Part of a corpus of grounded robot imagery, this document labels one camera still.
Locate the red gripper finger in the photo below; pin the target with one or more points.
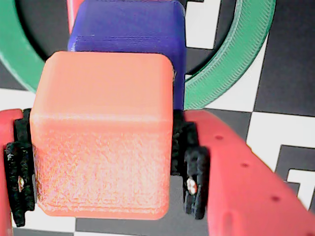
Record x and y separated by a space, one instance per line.
8 147
241 191

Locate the orange cube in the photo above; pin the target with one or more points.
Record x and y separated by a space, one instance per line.
98 135

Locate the red cube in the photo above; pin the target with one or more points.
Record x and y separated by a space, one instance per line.
70 14

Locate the blue cube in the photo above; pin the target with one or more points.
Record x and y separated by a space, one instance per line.
128 24

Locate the checkerboard marker mat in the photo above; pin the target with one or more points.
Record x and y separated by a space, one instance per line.
290 73

